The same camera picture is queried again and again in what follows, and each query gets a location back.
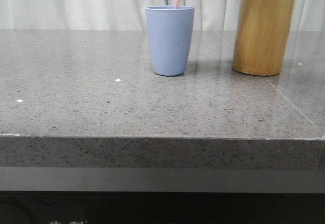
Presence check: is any blue plastic cup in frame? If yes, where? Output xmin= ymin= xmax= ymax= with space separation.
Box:
xmin=145 ymin=6 xmax=195 ymax=76

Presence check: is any bamboo cylinder holder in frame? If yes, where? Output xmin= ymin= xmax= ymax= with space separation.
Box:
xmin=232 ymin=0 xmax=295 ymax=76

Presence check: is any white curtain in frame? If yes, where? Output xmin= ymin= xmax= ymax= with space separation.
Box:
xmin=1 ymin=0 xmax=324 ymax=31

